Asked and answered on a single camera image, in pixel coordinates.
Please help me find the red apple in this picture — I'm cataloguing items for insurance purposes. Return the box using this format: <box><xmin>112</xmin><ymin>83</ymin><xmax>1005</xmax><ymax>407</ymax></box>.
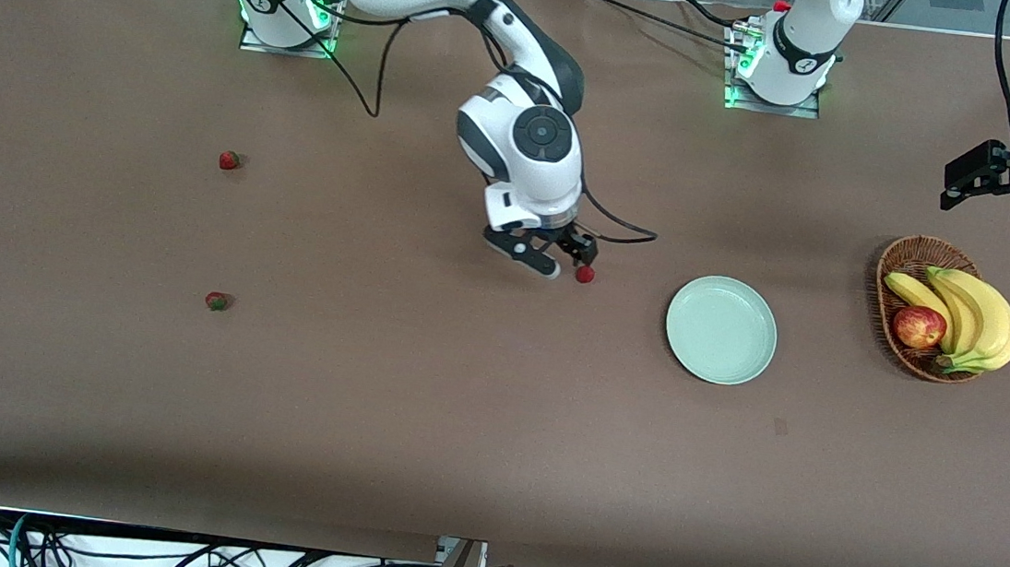
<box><xmin>890</xmin><ymin>303</ymin><xmax>950</xmax><ymax>353</ymax></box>

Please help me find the yellow banana bunch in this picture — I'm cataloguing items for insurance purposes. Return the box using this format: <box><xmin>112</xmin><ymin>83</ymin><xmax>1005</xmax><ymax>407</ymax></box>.
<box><xmin>875</xmin><ymin>261</ymin><xmax>1010</xmax><ymax>380</ymax></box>

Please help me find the brown table cover sheet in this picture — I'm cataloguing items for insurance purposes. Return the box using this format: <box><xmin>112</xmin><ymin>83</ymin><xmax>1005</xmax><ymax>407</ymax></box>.
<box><xmin>0</xmin><ymin>0</ymin><xmax>1010</xmax><ymax>567</ymax></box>

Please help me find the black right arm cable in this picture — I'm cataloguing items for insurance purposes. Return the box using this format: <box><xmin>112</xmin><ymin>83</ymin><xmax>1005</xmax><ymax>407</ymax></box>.
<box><xmin>202</xmin><ymin>0</ymin><xmax>682</xmax><ymax>248</ymax></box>

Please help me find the pale green round plate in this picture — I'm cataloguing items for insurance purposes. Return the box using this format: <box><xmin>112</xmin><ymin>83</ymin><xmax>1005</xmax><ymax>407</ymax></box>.
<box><xmin>659</xmin><ymin>271</ymin><xmax>784</xmax><ymax>391</ymax></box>

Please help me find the short black table cable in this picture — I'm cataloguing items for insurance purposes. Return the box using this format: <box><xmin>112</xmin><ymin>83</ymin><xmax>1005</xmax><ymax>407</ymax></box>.
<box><xmin>670</xmin><ymin>0</ymin><xmax>746</xmax><ymax>30</ymax></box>

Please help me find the teal floor cable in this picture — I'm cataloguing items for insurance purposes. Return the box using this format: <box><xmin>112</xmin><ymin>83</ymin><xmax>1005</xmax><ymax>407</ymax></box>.
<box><xmin>7</xmin><ymin>513</ymin><xmax>31</xmax><ymax>567</ymax></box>

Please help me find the long black table cable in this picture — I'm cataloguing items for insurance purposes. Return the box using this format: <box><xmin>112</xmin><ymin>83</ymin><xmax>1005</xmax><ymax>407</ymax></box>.
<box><xmin>580</xmin><ymin>0</ymin><xmax>755</xmax><ymax>53</ymax></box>

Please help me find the brown wicker basket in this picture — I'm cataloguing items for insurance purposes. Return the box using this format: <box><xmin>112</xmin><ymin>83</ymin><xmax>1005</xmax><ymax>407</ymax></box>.
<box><xmin>865</xmin><ymin>230</ymin><xmax>997</xmax><ymax>388</ymax></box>

